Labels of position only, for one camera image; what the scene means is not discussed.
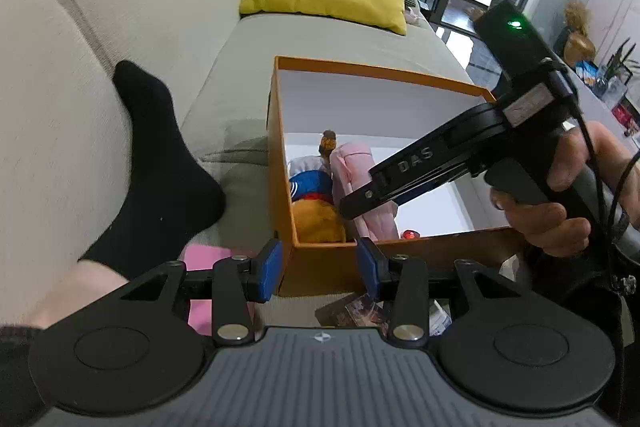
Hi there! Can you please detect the pink cloth doll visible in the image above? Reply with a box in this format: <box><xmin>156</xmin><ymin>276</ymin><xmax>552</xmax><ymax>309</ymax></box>
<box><xmin>329</xmin><ymin>143</ymin><xmax>401</xmax><ymax>242</ymax></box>

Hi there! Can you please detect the beige sofa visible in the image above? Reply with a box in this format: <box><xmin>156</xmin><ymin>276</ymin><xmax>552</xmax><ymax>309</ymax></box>
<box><xmin>0</xmin><ymin>0</ymin><xmax>493</xmax><ymax>328</ymax></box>

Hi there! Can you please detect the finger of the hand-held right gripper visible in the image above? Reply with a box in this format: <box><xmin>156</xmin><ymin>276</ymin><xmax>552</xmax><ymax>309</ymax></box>
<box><xmin>339</xmin><ymin>168</ymin><xmax>480</xmax><ymax>221</ymax></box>

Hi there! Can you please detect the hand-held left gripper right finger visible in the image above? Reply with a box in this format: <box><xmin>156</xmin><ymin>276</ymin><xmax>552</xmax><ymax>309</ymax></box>
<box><xmin>356</xmin><ymin>237</ymin><xmax>509</xmax><ymax>344</ymax></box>

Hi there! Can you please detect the printed picture card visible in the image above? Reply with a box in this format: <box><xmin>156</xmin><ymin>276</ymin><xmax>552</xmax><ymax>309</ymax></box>
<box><xmin>315</xmin><ymin>292</ymin><xmax>397</xmax><ymax>339</ymax></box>

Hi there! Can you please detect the curly-haired golden doll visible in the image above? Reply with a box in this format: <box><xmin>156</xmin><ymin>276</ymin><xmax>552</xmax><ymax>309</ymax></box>
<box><xmin>564</xmin><ymin>0</ymin><xmax>597</xmax><ymax>64</ymax></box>

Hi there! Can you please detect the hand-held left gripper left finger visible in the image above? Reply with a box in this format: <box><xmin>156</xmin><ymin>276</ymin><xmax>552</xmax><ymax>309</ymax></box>
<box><xmin>121</xmin><ymin>238</ymin><xmax>284</xmax><ymax>344</ymax></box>

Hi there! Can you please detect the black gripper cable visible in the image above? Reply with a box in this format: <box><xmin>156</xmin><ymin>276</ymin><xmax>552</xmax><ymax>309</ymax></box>
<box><xmin>540</xmin><ymin>59</ymin><xmax>640</xmax><ymax>303</ymax></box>

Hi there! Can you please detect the person's right hand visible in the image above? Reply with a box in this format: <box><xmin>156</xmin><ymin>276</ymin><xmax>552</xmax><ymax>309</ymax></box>
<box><xmin>490</xmin><ymin>121</ymin><xmax>640</xmax><ymax>259</ymax></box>

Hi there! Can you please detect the white small packet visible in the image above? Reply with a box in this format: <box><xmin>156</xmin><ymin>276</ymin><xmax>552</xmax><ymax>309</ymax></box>
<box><xmin>429</xmin><ymin>299</ymin><xmax>454</xmax><ymax>339</ymax></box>

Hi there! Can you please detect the green potted plant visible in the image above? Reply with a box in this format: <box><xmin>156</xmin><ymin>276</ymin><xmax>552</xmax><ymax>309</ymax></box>
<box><xmin>597</xmin><ymin>38</ymin><xmax>640</xmax><ymax>84</ymax></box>

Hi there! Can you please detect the orange blue plush toy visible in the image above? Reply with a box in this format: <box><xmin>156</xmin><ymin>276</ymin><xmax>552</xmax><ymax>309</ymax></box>
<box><xmin>287</xmin><ymin>129</ymin><xmax>348</xmax><ymax>244</ymax></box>

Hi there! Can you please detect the orange cardboard box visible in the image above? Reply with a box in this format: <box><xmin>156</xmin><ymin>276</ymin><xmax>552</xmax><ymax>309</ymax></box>
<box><xmin>265</xmin><ymin>55</ymin><xmax>526</xmax><ymax>299</ymax></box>

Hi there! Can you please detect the pink mat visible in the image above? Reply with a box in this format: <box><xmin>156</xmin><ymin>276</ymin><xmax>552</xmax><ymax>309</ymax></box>
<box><xmin>182</xmin><ymin>244</ymin><xmax>262</xmax><ymax>339</ymax></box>

